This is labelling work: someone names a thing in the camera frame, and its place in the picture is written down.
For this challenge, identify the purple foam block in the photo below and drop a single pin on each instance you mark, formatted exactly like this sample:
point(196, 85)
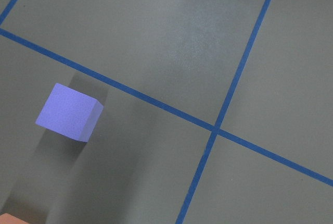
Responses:
point(70, 113)

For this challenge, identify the orange foam block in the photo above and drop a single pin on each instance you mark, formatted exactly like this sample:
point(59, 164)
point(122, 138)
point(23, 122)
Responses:
point(9, 219)

